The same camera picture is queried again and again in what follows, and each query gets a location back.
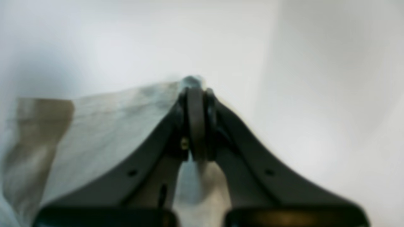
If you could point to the grey t-shirt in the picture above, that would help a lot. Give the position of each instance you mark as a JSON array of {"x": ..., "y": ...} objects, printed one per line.
[{"x": 51, "y": 146}]

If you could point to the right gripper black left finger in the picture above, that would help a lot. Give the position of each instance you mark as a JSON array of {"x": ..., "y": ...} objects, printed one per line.
[{"x": 147, "y": 177}]

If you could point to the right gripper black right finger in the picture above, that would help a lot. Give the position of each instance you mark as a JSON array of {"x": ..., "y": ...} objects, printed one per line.
[{"x": 257, "y": 178}]

